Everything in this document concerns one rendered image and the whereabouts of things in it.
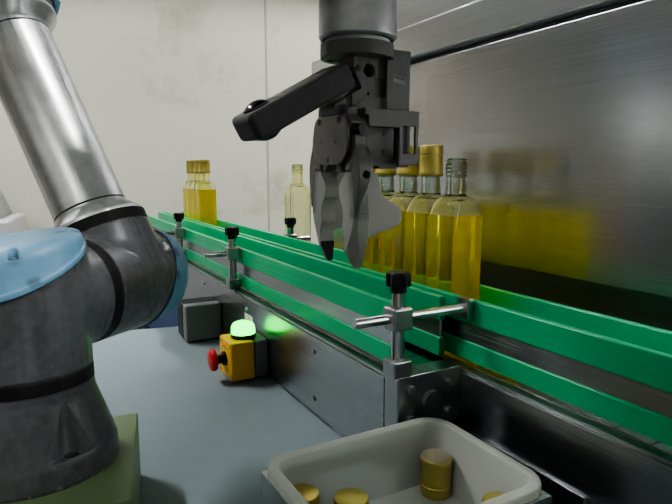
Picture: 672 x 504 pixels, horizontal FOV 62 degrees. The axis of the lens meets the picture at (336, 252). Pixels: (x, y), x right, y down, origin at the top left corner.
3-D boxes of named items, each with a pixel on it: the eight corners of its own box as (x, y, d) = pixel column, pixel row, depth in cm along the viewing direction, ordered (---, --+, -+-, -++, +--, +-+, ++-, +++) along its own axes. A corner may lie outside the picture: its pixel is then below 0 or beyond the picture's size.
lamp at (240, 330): (259, 338, 102) (258, 321, 102) (235, 341, 100) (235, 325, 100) (250, 331, 106) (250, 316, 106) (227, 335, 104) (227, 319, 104)
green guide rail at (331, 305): (398, 364, 71) (399, 302, 70) (391, 365, 70) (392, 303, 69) (142, 232, 222) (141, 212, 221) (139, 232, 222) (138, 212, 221)
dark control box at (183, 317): (222, 339, 127) (221, 302, 126) (187, 344, 123) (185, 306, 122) (211, 330, 134) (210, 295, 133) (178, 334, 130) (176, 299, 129)
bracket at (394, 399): (462, 420, 71) (464, 366, 70) (400, 437, 66) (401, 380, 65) (443, 409, 74) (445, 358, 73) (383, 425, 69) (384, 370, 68)
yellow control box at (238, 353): (268, 378, 103) (268, 338, 102) (229, 385, 99) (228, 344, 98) (255, 366, 109) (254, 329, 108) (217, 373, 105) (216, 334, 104)
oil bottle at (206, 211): (218, 245, 187) (215, 159, 183) (201, 246, 184) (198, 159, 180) (213, 243, 192) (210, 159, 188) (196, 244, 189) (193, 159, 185)
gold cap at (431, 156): (448, 175, 82) (449, 145, 81) (428, 175, 80) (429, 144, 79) (432, 175, 85) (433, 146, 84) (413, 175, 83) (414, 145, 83)
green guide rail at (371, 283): (444, 355, 74) (446, 295, 73) (438, 356, 74) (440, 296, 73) (161, 231, 226) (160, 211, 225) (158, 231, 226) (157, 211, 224)
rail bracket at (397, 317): (474, 363, 71) (478, 265, 69) (360, 388, 63) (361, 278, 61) (458, 357, 73) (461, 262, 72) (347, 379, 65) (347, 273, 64)
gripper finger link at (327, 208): (367, 257, 61) (379, 174, 58) (319, 261, 59) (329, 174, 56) (354, 247, 64) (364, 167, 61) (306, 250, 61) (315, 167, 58)
